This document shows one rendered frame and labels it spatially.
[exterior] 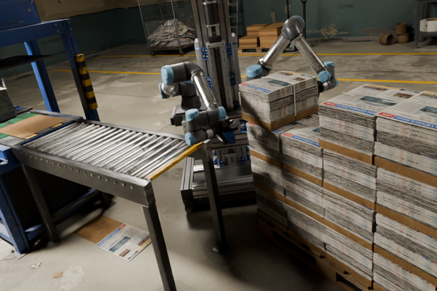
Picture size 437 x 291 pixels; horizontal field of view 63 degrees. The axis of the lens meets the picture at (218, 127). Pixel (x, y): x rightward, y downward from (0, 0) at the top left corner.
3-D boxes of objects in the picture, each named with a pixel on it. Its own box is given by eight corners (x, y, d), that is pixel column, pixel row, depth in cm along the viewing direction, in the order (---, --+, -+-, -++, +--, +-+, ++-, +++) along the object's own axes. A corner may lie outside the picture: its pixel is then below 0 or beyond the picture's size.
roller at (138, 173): (188, 147, 219) (191, 143, 215) (131, 186, 184) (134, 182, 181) (183, 141, 219) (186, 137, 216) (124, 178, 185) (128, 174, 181)
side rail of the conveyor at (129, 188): (156, 201, 178) (151, 181, 174) (148, 208, 174) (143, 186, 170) (23, 158, 255) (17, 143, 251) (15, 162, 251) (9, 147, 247)
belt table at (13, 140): (86, 126, 294) (82, 115, 291) (8, 162, 247) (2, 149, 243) (41, 119, 335) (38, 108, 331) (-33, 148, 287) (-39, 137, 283)
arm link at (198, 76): (200, 69, 229) (226, 124, 200) (184, 72, 227) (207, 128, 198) (200, 54, 220) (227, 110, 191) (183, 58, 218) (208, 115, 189)
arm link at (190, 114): (202, 105, 197) (205, 124, 201) (183, 110, 194) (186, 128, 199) (206, 109, 190) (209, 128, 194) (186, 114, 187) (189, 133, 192)
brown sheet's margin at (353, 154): (365, 122, 193) (365, 114, 192) (419, 135, 171) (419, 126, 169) (318, 146, 175) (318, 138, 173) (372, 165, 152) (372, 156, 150)
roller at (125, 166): (173, 145, 226) (175, 139, 222) (115, 181, 191) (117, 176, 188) (167, 139, 227) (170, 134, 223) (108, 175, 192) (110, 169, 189)
